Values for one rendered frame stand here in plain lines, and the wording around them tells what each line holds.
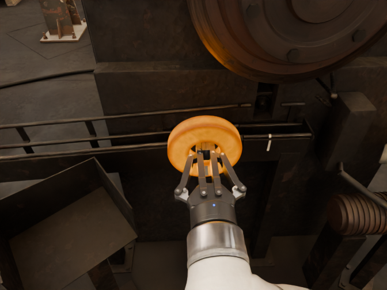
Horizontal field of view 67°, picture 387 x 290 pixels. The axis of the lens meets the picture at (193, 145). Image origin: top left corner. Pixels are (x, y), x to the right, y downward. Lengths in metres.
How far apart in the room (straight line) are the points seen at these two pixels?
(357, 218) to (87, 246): 0.75
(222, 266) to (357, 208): 0.66
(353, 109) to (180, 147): 0.50
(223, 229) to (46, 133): 1.85
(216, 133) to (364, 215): 0.59
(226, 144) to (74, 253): 0.44
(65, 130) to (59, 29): 1.63
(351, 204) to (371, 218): 0.07
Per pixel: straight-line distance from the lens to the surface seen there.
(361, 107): 0.90
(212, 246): 0.43
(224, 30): 0.65
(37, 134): 2.20
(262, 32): 0.59
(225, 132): 0.57
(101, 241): 0.77
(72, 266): 0.77
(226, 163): 0.56
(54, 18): 3.56
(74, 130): 2.13
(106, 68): 0.85
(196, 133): 0.57
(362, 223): 1.02
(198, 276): 0.42
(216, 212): 0.46
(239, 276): 0.41
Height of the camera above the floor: 1.25
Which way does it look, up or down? 42 degrees down
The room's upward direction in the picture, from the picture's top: straight up
